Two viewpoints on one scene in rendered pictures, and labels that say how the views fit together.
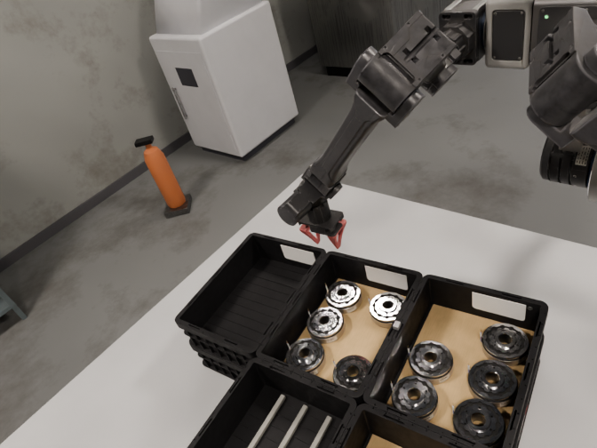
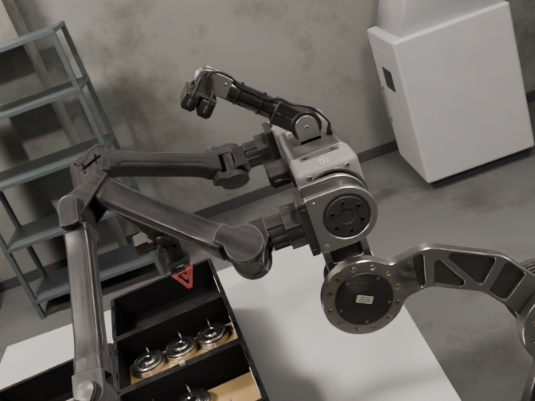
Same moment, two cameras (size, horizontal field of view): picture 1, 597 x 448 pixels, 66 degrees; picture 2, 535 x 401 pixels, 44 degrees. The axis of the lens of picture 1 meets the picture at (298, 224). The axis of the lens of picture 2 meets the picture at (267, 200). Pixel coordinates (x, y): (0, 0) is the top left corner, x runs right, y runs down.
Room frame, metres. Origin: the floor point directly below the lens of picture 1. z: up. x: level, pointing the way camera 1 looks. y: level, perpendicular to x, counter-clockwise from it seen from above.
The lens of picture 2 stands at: (-0.29, -1.53, 2.01)
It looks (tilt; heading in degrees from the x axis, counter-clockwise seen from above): 23 degrees down; 41
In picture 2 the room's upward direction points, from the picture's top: 20 degrees counter-clockwise
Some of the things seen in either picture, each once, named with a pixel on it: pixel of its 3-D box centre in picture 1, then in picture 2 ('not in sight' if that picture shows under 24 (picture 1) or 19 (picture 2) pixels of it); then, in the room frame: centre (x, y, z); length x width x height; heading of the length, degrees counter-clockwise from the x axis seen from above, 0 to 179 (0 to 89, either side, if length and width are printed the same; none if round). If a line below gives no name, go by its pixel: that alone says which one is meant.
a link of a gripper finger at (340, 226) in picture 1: (330, 233); (184, 273); (0.91, -0.07, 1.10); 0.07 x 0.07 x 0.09; 46
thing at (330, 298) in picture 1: (342, 293); (211, 332); (0.92, -0.06, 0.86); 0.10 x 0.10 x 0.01
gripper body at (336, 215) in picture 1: (318, 211); (174, 252); (0.92, -0.06, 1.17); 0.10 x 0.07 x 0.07; 46
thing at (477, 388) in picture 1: (492, 379); not in sight; (0.54, -0.31, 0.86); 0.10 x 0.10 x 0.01
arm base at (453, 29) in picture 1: (452, 44); (261, 150); (1.00, -0.45, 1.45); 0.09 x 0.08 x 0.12; 40
